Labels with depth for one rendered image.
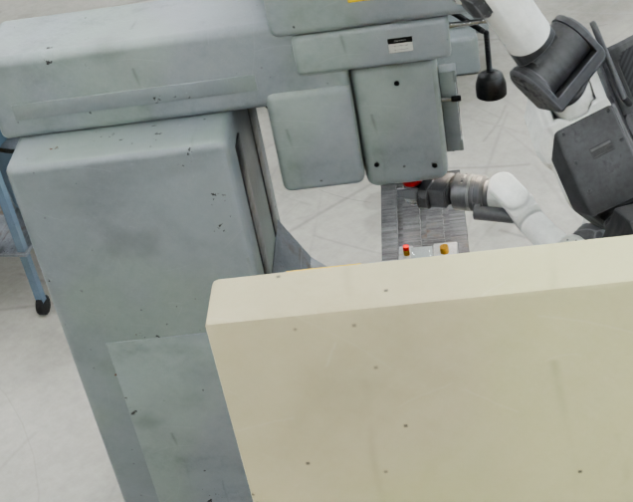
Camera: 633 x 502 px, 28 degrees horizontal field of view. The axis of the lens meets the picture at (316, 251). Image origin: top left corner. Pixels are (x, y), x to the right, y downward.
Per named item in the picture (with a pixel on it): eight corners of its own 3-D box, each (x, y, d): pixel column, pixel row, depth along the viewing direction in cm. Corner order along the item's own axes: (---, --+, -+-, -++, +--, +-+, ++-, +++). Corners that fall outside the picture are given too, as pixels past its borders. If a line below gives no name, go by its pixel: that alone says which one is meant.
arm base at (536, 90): (620, 64, 237) (578, 48, 245) (590, 21, 228) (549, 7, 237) (569, 125, 236) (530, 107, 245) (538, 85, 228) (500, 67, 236)
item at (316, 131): (365, 130, 304) (350, 34, 289) (365, 185, 284) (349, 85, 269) (289, 139, 306) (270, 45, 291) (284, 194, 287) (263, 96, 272)
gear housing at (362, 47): (446, 10, 285) (442, -31, 279) (452, 60, 265) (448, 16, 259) (302, 29, 289) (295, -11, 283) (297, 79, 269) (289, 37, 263)
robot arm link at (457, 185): (432, 157, 299) (479, 161, 294) (436, 191, 304) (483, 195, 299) (414, 186, 290) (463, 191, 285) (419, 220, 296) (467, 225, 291)
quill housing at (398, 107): (446, 135, 302) (432, 15, 283) (450, 182, 285) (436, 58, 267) (367, 145, 304) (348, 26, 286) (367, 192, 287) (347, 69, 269)
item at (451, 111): (463, 141, 293) (454, 62, 281) (464, 150, 290) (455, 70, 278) (446, 143, 293) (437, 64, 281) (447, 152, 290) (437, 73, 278)
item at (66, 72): (353, 52, 290) (340, -28, 279) (351, 100, 272) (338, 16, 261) (24, 94, 300) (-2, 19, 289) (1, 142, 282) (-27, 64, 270)
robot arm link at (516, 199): (504, 165, 286) (539, 201, 278) (512, 185, 293) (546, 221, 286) (482, 182, 286) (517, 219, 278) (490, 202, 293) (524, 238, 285)
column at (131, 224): (339, 486, 394) (245, 42, 304) (336, 610, 356) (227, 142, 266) (184, 500, 400) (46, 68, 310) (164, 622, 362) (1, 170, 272)
